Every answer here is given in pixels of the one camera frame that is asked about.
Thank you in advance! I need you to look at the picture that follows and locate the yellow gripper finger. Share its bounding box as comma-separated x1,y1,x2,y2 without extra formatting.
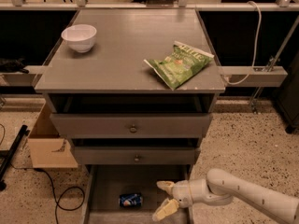
156,181,175,195
152,198,179,221

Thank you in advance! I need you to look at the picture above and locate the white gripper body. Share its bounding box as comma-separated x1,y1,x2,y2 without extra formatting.
172,180,193,208

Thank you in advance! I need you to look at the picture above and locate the blue pepsi can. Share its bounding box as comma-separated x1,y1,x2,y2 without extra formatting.
119,193,143,207

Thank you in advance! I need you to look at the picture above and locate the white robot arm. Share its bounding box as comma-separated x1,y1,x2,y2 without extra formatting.
152,168,299,224

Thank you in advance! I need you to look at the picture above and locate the grey bottom drawer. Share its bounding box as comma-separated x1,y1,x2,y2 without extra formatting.
80,165,192,224

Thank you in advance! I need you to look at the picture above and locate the grey drawer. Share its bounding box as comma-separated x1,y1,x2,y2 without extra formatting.
80,165,192,224
50,94,211,138
72,138,200,165

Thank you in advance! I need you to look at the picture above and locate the grey drawer cabinet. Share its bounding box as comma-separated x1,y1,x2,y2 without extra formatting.
33,8,226,224

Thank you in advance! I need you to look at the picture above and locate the grey middle drawer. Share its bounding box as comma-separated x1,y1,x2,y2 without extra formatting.
72,138,200,165

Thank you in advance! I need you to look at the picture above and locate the grey top drawer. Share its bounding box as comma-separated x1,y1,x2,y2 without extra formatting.
50,94,211,138

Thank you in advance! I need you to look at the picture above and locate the cardboard box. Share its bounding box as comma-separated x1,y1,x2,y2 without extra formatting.
27,105,78,168

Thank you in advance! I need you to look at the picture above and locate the green chip bag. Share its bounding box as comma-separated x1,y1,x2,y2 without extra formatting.
145,41,214,91

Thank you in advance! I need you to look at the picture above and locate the dark cabinet at right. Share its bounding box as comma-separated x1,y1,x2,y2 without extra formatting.
278,54,299,133

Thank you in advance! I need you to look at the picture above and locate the black stand leg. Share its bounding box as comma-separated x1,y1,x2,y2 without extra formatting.
0,125,27,191

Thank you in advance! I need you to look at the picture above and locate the white bowl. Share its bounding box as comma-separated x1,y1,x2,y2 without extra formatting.
61,24,97,53

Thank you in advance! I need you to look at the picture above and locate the black floor cable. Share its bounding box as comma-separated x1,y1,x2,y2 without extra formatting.
34,167,86,224

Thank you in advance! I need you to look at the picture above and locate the white hanging cable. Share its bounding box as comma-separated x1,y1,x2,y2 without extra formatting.
222,0,263,86

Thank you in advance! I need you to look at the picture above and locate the black object on rail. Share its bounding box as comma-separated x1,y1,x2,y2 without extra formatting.
0,58,29,74

